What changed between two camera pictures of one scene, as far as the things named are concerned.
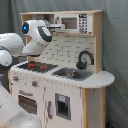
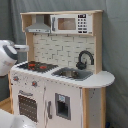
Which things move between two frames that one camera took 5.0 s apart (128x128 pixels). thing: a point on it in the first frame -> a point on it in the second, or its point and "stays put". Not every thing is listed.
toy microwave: [75, 23] stays put
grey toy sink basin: [78, 74] stays put
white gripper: [56, 27] -> [21, 47]
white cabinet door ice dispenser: [62, 106] stays put
